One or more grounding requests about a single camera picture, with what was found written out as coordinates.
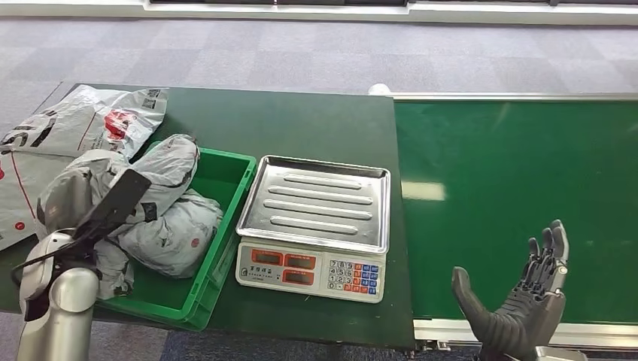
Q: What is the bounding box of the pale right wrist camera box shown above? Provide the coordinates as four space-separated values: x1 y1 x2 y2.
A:
536 346 589 361

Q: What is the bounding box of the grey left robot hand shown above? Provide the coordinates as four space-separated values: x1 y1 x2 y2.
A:
74 168 153 240

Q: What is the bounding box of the flat grey mailer with QR codes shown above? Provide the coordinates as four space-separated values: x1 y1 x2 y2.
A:
0 84 169 160

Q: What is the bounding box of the green plastic bin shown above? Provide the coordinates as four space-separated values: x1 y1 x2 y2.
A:
94 141 257 332

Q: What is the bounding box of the flat grey mailer with red line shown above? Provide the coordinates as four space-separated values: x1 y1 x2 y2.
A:
0 149 68 252

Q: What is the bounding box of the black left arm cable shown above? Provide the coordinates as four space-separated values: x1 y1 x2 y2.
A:
11 234 96 281

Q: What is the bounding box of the electronic scale with steel tray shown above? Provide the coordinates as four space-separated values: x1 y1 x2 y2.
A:
235 154 392 305

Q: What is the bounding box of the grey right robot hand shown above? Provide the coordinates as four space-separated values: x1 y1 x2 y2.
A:
451 219 570 361

